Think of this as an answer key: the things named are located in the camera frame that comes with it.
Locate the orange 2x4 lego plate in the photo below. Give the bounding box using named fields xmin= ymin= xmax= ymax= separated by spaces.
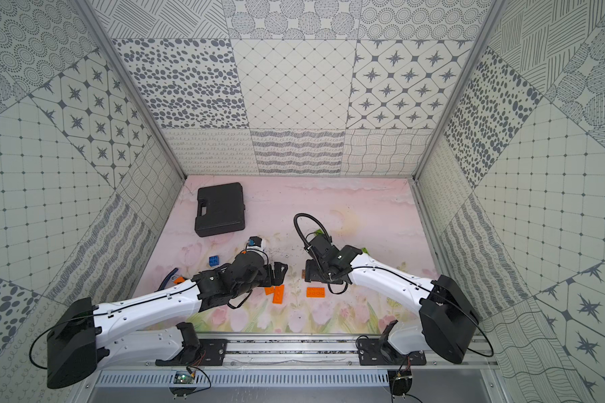
xmin=306 ymin=287 xmax=326 ymax=298

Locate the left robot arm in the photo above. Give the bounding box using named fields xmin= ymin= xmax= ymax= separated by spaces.
xmin=46 ymin=249 xmax=288 ymax=390

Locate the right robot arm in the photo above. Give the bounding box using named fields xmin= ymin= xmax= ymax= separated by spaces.
xmin=305 ymin=247 xmax=480 ymax=364

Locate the blue square lego brick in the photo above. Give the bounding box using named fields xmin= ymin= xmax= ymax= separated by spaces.
xmin=208 ymin=255 xmax=220 ymax=267

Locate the black plastic case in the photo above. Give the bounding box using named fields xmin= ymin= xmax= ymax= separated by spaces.
xmin=194 ymin=182 xmax=245 ymax=238

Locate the green circuit board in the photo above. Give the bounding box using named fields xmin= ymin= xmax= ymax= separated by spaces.
xmin=171 ymin=371 xmax=197 ymax=389

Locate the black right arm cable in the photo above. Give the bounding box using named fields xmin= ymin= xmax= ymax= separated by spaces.
xmin=292 ymin=212 xmax=334 ymax=253

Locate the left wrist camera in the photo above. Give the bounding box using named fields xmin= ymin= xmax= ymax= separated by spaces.
xmin=245 ymin=236 xmax=264 ymax=250

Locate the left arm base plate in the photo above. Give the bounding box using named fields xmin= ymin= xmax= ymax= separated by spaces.
xmin=155 ymin=339 xmax=229 ymax=367

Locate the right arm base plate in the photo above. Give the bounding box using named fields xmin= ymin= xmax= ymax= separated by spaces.
xmin=356 ymin=336 xmax=427 ymax=366

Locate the aluminium front rail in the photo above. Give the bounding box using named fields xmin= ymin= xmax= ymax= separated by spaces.
xmin=80 ymin=331 xmax=500 ymax=371

